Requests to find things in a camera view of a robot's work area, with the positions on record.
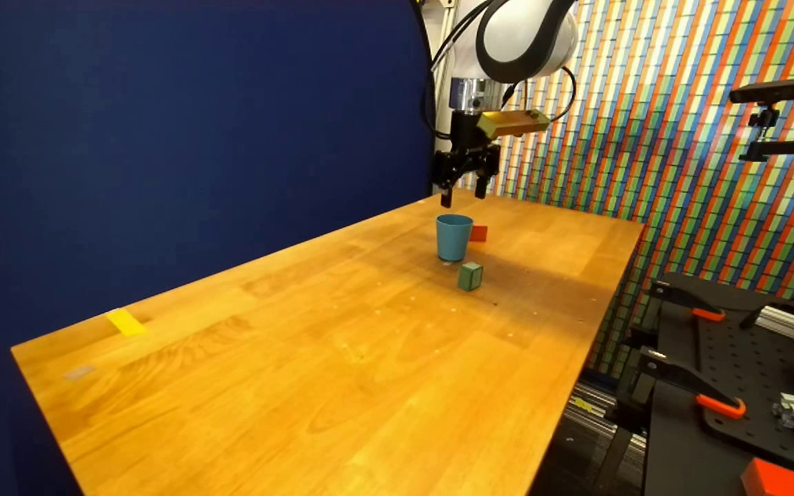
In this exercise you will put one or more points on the large orange block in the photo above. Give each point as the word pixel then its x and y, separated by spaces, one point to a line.
pixel 776 481

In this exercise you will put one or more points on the green block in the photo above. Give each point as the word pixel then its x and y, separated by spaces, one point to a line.
pixel 470 276

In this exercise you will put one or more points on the aluminium frame rail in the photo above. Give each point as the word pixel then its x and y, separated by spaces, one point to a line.
pixel 597 413

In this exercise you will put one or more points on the dark blue backdrop screen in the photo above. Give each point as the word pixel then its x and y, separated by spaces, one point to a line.
pixel 163 138

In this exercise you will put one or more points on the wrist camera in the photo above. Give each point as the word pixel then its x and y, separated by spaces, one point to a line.
pixel 514 122

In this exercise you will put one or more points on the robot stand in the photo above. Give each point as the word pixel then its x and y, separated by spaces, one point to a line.
pixel 686 441

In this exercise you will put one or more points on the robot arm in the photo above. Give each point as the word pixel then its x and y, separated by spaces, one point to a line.
pixel 521 34

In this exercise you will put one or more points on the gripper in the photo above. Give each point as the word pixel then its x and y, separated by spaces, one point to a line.
pixel 466 148

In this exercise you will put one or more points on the camera on mount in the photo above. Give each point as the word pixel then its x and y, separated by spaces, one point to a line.
pixel 776 91

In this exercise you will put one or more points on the blue cup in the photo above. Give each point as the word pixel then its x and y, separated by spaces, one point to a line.
pixel 453 238

